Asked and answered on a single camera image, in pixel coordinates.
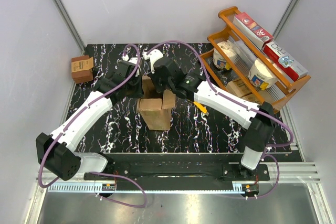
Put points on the beige cleaning pad pack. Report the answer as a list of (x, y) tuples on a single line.
[(252, 98), (238, 88)]

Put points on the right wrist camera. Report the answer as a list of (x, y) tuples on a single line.
[(152, 56)]

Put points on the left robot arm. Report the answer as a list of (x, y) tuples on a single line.
[(57, 151)]

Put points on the upper beige cleaning pad pack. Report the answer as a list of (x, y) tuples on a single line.
[(238, 88)]

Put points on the lower beige cleaning pad pack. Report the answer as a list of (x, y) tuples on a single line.
[(252, 98)]

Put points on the orange wooden shelf rack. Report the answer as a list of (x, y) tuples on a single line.
[(278, 95)]

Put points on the red white toothpaste box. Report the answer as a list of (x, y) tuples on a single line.
[(252, 30)]

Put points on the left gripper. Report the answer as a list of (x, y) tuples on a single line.
[(140, 93)]

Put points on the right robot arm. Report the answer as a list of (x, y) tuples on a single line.
[(254, 118)]

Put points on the brown cardboard express box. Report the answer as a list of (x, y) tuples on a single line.
[(156, 108)]

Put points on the right toilet paper roll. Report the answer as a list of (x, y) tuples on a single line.
[(260, 76)]

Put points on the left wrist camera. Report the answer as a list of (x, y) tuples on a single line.
[(131, 60)]

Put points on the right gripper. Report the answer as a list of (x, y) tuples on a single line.
[(153, 76)]

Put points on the yellow utility knife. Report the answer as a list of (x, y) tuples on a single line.
[(201, 108)]

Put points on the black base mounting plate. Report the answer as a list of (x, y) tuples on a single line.
[(182, 172)]

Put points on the red cleaning pad pack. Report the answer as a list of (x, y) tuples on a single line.
[(81, 69)]

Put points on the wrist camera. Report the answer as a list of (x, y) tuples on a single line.
[(131, 60), (152, 56)]

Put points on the red silver toothpaste box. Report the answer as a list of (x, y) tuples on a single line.
[(288, 64)]

